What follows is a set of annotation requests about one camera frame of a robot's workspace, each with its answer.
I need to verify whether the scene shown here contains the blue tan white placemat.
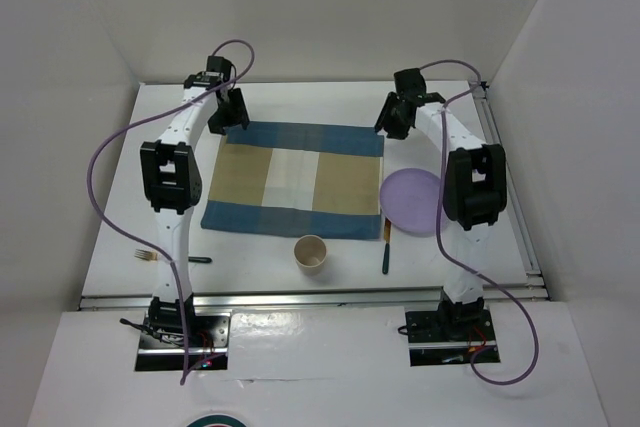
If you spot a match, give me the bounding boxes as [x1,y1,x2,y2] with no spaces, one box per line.
[200,122,384,240]

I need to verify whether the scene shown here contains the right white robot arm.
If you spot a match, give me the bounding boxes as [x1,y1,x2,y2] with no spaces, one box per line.
[374,67,507,341]

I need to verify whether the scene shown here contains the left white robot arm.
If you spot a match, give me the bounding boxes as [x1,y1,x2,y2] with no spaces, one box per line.
[140,55,250,346]

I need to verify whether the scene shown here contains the purple plate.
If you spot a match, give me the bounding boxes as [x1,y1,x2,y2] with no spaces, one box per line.
[379,168,440,237]

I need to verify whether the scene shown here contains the beige cup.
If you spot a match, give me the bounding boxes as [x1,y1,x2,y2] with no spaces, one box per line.
[293,235,328,276]

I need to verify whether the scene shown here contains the green round sticker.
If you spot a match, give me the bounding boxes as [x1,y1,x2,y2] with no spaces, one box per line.
[186,413,247,427]

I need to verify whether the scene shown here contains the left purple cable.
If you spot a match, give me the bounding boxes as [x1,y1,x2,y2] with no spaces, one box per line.
[86,39,256,386]

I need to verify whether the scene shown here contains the purple cable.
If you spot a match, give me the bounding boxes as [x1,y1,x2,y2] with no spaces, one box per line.
[86,39,256,386]
[418,59,539,386]

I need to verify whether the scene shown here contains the green handled gold knife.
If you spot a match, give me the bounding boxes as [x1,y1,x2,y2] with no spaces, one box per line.
[381,218,392,275]

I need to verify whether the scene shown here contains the green handled gold fork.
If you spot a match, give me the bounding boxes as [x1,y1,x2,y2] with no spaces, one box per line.
[134,249,213,264]

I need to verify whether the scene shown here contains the right aluminium rail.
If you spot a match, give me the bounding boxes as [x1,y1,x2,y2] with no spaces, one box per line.
[472,85,545,288]

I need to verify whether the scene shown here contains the aluminium rail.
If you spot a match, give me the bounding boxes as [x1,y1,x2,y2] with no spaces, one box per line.
[472,85,545,288]
[79,276,550,312]

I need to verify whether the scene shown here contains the front aluminium rail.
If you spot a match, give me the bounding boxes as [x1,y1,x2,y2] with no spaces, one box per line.
[79,276,550,312]

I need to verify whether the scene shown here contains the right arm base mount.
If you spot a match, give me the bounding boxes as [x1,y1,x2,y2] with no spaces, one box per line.
[397,309,500,367]

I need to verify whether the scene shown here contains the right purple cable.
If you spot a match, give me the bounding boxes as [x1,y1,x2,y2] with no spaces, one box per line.
[418,59,539,386]

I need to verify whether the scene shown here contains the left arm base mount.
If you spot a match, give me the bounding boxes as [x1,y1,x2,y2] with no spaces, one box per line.
[119,313,231,372]

